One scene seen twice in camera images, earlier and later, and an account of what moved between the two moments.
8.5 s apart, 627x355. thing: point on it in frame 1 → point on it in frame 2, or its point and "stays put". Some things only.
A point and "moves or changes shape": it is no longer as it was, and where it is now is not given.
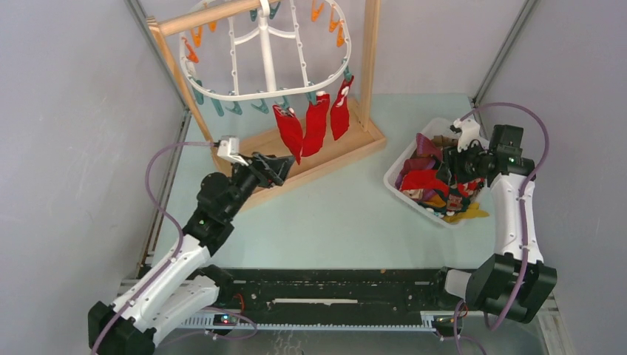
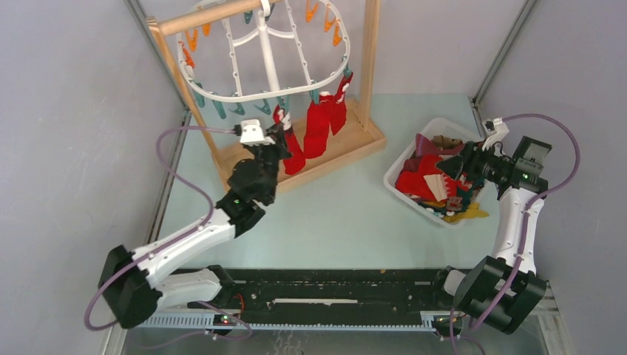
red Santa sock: [316, 125] stays put
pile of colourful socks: [418, 180] stays put
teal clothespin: [263, 107] stays put
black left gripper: [278, 168] → [276, 132]
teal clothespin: [347, 74] stays put
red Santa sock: [290, 129] moves or changes shape
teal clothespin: [236, 108] stays put
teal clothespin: [272, 12] → [248, 16]
